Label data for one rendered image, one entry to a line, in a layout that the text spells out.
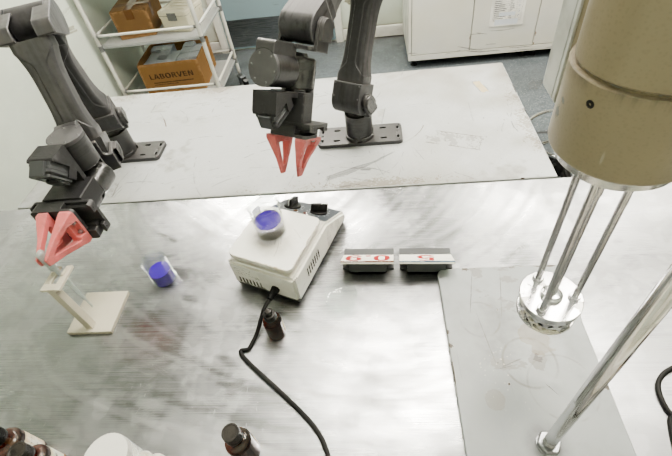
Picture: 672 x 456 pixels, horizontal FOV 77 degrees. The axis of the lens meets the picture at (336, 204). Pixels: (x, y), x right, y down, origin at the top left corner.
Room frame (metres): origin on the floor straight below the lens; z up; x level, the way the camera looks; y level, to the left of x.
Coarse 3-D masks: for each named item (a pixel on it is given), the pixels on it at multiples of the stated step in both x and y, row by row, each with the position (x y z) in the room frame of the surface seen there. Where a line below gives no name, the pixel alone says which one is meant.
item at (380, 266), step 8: (376, 248) 0.49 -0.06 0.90; (384, 248) 0.48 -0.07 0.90; (392, 248) 0.48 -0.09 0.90; (392, 256) 0.46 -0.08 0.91; (344, 264) 0.46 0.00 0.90; (352, 264) 0.44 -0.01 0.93; (360, 264) 0.44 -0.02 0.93; (368, 264) 0.44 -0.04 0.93; (376, 264) 0.43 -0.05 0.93; (384, 264) 0.43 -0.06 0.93; (392, 264) 0.45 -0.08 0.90
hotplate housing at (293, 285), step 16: (320, 224) 0.51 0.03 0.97; (336, 224) 0.53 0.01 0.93; (320, 240) 0.48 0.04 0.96; (304, 256) 0.44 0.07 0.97; (320, 256) 0.47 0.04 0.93; (240, 272) 0.45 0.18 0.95; (256, 272) 0.43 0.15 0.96; (272, 272) 0.42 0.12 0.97; (304, 272) 0.42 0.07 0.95; (272, 288) 0.41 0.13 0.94; (288, 288) 0.40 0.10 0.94; (304, 288) 0.41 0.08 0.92
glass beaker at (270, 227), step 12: (264, 192) 0.52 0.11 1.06; (252, 204) 0.50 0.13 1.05; (264, 204) 0.51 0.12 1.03; (276, 204) 0.51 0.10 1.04; (252, 216) 0.47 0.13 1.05; (264, 216) 0.47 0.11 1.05; (276, 216) 0.47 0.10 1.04; (264, 228) 0.47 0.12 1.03; (276, 228) 0.47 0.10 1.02; (264, 240) 0.47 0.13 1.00; (276, 240) 0.47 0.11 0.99
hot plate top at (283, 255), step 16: (288, 224) 0.50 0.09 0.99; (304, 224) 0.50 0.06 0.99; (240, 240) 0.48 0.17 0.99; (256, 240) 0.48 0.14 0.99; (288, 240) 0.47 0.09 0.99; (304, 240) 0.46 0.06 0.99; (240, 256) 0.45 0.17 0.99; (256, 256) 0.44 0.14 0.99; (272, 256) 0.44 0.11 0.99; (288, 256) 0.43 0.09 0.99; (288, 272) 0.41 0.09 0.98
